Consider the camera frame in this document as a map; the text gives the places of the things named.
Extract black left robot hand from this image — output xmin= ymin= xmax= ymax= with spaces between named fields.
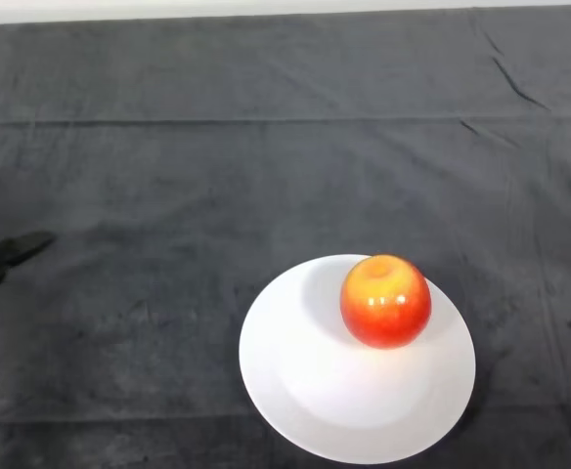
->
xmin=0 ymin=231 xmax=58 ymax=295

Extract red yellow apple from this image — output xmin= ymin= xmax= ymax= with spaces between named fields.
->
xmin=339 ymin=252 xmax=433 ymax=351

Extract white round plate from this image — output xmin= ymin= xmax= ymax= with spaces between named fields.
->
xmin=238 ymin=253 xmax=477 ymax=466

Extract dark grey table cloth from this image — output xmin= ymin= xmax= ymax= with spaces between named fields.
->
xmin=0 ymin=8 xmax=571 ymax=469

